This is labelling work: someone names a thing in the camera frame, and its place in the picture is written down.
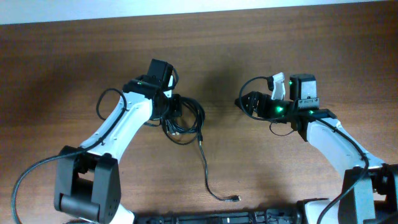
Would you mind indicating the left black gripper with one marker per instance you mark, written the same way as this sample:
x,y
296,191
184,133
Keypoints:
x,y
176,108

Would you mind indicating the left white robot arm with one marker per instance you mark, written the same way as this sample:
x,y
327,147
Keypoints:
x,y
87,183

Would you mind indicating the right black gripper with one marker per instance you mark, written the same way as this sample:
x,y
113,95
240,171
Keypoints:
x,y
255,104

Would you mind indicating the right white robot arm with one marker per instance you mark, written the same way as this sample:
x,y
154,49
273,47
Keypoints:
x,y
369,191

